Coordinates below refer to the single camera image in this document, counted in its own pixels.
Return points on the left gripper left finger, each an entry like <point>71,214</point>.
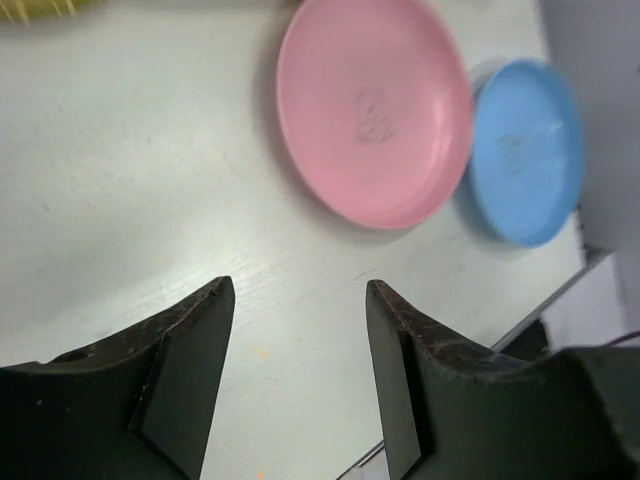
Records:
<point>138,404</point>

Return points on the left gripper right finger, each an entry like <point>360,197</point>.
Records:
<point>451,408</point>

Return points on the blue round plate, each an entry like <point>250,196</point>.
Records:
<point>527,163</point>

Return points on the pink round plate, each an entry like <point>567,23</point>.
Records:
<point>375,108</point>

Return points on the round yellow woven tray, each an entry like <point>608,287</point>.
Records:
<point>24,11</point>

